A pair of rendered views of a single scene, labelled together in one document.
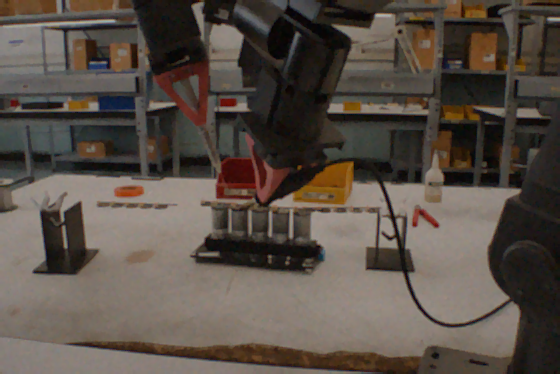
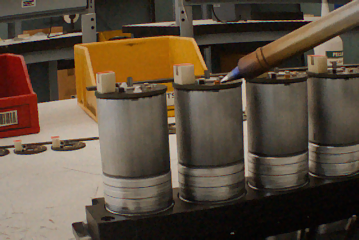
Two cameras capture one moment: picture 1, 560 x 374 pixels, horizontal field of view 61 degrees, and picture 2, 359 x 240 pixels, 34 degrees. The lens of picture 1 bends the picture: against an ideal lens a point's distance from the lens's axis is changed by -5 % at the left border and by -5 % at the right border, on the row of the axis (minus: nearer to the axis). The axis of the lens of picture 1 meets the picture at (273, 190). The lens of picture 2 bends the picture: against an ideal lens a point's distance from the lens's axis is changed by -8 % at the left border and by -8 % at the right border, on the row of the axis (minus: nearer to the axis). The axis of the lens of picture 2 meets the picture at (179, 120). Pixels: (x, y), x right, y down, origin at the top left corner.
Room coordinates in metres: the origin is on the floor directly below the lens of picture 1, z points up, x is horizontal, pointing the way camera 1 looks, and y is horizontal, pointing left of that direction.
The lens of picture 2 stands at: (0.45, 0.17, 0.84)
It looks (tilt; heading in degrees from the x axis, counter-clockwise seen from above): 10 degrees down; 327
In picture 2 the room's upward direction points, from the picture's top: 3 degrees counter-clockwise
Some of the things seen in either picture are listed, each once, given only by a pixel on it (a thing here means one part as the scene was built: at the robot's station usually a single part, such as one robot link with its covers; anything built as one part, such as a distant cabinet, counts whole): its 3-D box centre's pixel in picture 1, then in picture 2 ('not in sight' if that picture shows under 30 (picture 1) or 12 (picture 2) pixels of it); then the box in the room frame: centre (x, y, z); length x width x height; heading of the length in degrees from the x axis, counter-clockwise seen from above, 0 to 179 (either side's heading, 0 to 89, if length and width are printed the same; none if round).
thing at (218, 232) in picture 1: (220, 224); (135, 159); (0.64, 0.07, 0.79); 0.02 x 0.02 x 0.05
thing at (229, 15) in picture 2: (555, 108); (231, 11); (2.85, -1.68, 0.80); 0.15 x 0.12 x 0.10; 11
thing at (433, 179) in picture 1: (434, 175); (327, 40); (0.90, -0.30, 0.80); 0.03 x 0.03 x 0.10
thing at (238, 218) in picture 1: (240, 225); (210, 149); (0.64, 0.04, 0.79); 0.02 x 0.02 x 0.05
